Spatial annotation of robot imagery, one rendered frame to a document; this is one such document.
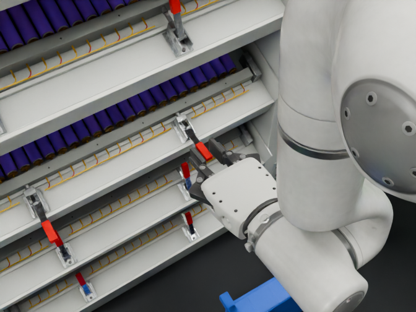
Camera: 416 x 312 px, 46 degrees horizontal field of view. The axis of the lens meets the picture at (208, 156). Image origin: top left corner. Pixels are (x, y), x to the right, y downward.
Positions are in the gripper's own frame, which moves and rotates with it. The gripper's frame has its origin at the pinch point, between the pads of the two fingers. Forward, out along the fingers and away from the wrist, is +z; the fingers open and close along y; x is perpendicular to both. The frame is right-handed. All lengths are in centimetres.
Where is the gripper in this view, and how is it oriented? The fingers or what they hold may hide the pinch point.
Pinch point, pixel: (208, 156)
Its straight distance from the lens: 78.4
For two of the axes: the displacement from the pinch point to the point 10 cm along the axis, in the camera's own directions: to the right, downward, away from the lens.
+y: 8.4, -4.4, 3.1
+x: -0.8, -6.7, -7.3
